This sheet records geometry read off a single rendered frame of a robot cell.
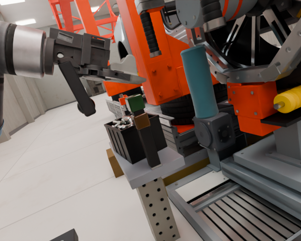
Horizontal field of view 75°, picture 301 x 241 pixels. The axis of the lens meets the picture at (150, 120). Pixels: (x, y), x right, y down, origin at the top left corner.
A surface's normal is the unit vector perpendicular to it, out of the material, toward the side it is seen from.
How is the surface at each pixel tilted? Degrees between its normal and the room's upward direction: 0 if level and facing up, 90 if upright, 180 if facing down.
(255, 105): 90
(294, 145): 90
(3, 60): 122
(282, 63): 90
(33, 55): 99
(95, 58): 90
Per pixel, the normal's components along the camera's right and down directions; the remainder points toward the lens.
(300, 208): -0.90, 0.35
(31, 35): 0.41, -0.44
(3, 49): 0.36, 0.32
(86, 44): 0.40, 0.11
